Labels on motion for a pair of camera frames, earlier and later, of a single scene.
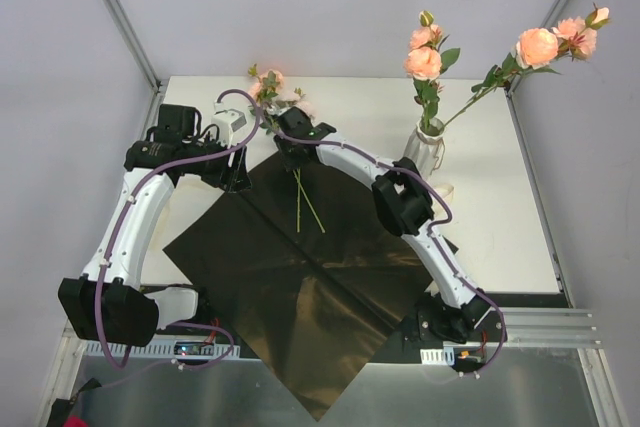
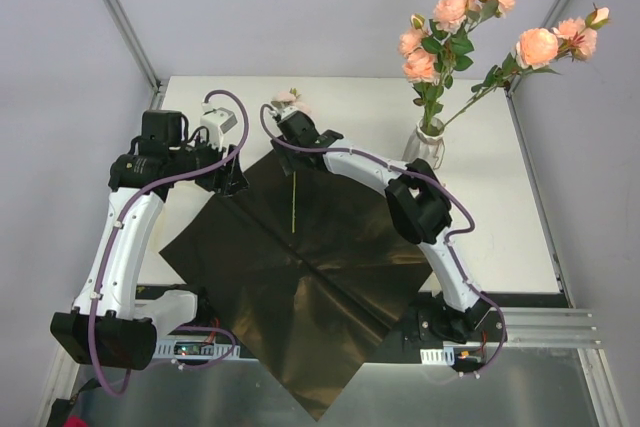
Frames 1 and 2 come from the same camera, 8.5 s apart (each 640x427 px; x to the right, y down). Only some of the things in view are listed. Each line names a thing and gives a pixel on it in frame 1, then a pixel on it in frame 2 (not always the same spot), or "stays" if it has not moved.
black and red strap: (61, 416) stays
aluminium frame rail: (522, 328) stays
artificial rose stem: (307, 201) to (294, 204)
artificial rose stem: (265, 87) to (455, 14)
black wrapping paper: (308, 271) stays
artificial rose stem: (574, 39) stays
